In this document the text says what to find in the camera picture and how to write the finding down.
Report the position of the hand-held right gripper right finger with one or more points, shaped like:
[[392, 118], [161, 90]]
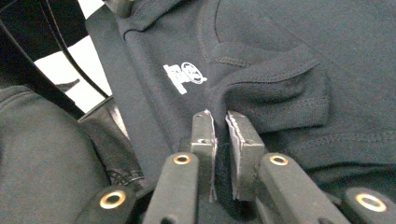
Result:
[[246, 146]]

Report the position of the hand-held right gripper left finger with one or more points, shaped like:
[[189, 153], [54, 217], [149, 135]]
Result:
[[204, 130]]

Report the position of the black tank top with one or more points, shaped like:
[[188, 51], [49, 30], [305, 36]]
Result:
[[280, 77]]

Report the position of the dark shiny object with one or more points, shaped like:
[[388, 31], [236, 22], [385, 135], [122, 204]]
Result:
[[118, 149]]

